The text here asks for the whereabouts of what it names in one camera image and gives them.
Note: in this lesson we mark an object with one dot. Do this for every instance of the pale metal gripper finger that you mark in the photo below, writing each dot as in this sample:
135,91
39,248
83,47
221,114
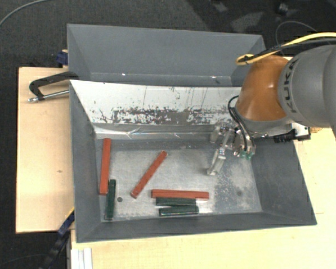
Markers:
216,161
218,134

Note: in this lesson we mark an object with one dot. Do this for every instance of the red-brown flat block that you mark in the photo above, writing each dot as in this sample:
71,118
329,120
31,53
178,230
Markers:
149,174
179,194
105,167

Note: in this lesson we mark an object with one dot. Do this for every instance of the grey metal bin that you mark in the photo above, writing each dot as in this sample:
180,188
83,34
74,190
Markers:
162,52

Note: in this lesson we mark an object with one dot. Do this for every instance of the pale wood flat board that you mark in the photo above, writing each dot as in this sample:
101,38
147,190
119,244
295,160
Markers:
44,150

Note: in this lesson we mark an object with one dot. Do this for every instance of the black cylinder on white bracket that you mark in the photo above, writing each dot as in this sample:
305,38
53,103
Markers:
299,132

